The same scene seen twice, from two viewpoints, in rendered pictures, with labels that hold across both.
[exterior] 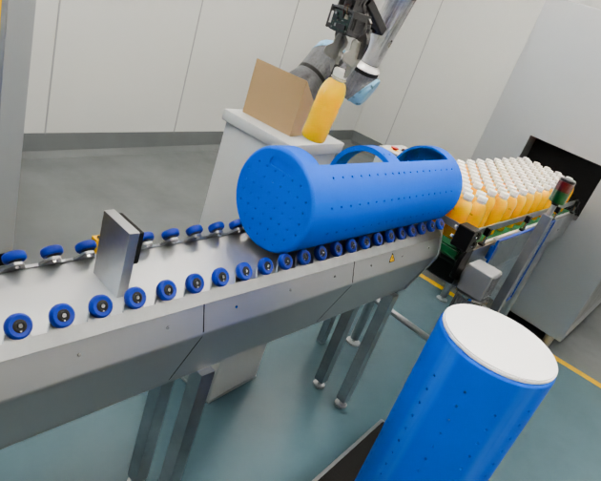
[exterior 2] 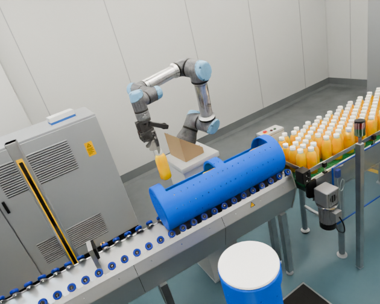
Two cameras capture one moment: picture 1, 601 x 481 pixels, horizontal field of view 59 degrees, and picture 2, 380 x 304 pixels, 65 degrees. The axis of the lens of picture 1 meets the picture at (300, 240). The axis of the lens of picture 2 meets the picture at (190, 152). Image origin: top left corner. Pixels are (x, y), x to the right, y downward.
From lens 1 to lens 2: 1.13 m
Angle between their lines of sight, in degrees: 32
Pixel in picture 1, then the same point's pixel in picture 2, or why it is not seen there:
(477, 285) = (322, 200)
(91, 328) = (84, 288)
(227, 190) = not seen: hidden behind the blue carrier
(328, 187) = (171, 200)
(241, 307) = (155, 260)
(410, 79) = (350, 34)
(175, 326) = (122, 277)
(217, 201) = not seen: hidden behind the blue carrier
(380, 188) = (208, 185)
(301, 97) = (181, 145)
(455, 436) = not seen: outside the picture
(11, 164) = (122, 193)
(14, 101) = (112, 171)
